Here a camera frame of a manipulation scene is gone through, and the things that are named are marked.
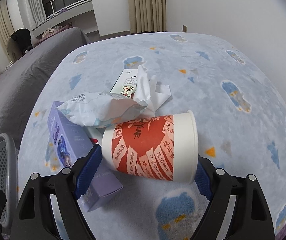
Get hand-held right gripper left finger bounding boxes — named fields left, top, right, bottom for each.
left=15, top=144, right=103, bottom=240

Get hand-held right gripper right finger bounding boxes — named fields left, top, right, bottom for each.
left=194, top=156, right=276, bottom=240

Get purple cardboard box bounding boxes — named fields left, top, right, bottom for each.
left=47, top=101, right=123, bottom=213

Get white snack bag blue print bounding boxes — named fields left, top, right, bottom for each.
left=55, top=92, right=156, bottom=128

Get red and white paper cup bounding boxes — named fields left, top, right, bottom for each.
left=102, top=110, right=199, bottom=182

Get white carton with cartoon print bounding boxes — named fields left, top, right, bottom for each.
left=109, top=69, right=148, bottom=100

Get white tissue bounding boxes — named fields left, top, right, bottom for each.
left=133, top=65, right=171, bottom=113

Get light blue printed blanket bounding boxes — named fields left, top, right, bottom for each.
left=17, top=31, right=286, bottom=240

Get purple fluffy cloth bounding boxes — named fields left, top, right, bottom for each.
left=274, top=220, right=286, bottom=240

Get grey bed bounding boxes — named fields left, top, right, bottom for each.
left=0, top=27, right=91, bottom=170

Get pink basin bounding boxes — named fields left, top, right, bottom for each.
left=34, top=26, right=70, bottom=40

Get beige chair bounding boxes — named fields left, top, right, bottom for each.
left=7, top=29, right=33, bottom=63

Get beige clothes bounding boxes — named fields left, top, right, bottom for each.
left=42, top=26, right=61, bottom=35

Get black garment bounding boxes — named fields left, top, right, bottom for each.
left=10, top=28, right=33, bottom=53

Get white window ledge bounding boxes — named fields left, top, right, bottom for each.
left=32, top=1, right=95, bottom=32

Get narrow beige curtain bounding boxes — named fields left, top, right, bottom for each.
left=0, top=2, right=15, bottom=63

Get white desk lamp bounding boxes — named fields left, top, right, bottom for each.
left=48, top=0, right=67, bottom=17

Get wide beige curtain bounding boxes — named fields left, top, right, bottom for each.
left=129, top=0, right=168, bottom=34

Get white sheer curtain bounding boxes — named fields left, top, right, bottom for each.
left=20, top=0, right=47, bottom=30

